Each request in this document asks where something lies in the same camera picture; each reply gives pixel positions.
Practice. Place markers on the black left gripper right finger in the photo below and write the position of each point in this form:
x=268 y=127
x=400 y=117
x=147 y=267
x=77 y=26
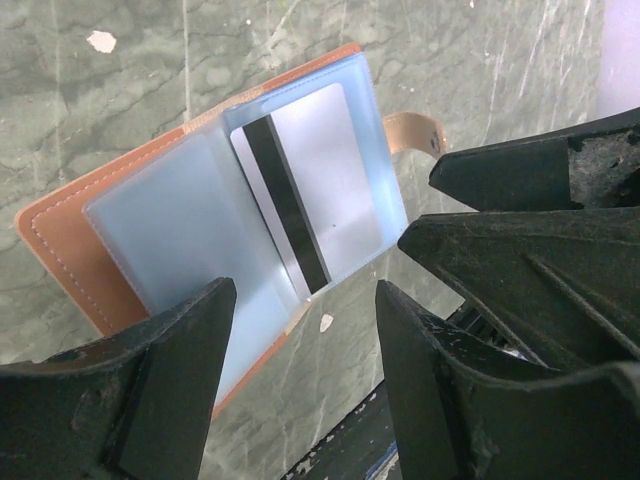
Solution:
x=462 y=409

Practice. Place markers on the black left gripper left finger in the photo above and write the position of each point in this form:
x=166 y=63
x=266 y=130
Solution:
x=134 y=405

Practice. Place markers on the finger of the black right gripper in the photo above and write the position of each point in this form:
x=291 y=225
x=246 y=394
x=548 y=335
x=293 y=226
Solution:
x=562 y=286
x=592 y=165

